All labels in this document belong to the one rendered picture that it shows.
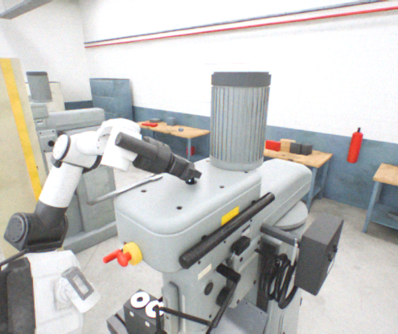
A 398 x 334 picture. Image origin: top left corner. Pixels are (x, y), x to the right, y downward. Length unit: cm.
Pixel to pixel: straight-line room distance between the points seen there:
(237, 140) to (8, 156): 183
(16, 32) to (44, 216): 915
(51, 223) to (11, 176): 144
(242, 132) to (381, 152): 413
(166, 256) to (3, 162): 184
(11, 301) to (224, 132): 76
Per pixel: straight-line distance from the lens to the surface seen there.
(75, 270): 82
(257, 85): 83
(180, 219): 61
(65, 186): 90
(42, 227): 94
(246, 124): 84
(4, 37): 982
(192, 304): 93
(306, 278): 98
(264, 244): 121
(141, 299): 146
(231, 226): 73
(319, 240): 89
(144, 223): 63
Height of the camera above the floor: 221
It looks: 21 degrees down
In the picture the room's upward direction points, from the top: straight up
